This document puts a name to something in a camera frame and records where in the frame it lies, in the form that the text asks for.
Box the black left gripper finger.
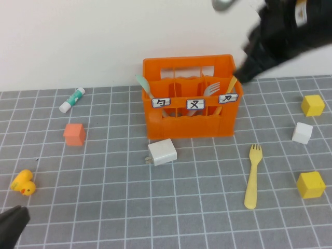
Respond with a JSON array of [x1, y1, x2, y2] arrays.
[[0, 206, 31, 249], [0, 204, 23, 234]]

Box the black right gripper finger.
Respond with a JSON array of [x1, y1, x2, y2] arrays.
[[242, 60, 271, 85], [234, 55, 260, 81]]

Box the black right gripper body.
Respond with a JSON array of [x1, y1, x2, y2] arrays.
[[243, 0, 299, 66]]

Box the yellow plastic knife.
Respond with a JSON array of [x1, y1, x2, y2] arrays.
[[212, 75, 238, 115]]

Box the grey plastic fork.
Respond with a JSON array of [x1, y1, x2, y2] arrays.
[[186, 81, 222, 117]]

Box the green plastic spoon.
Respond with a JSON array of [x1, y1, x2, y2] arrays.
[[134, 74, 170, 118]]

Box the orange plastic cutlery holder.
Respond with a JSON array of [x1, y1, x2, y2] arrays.
[[142, 53, 244, 140]]

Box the white label knife character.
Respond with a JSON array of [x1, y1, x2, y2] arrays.
[[218, 93, 239, 104]]

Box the yellow rubber duck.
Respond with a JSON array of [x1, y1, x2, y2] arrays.
[[10, 169, 37, 197]]

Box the white label fork character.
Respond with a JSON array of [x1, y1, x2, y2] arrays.
[[186, 98, 206, 110]]

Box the yellow foam cube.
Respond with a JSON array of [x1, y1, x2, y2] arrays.
[[296, 171, 327, 200], [300, 94, 326, 118]]

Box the white foam cube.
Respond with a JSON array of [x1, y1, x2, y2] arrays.
[[292, 122, 314, 145]]

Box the white label spoon character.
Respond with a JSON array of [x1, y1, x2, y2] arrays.
[[151, 97, 172, 108]]

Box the orange foam cube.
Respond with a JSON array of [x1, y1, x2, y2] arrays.
[[63, 123, 87, 147]]

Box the yellow plastic fork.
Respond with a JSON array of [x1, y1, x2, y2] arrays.
[[243, 143, 264, 210]]

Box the white plug charger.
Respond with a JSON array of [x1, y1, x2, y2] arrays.
[[144, 137, 178, 167]]

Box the white green glue stick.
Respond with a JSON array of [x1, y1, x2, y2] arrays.
[[59, 87, 86, 114]]

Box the grey grid tablecloth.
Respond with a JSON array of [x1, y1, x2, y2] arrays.
[[0, 75, 332, 249]]

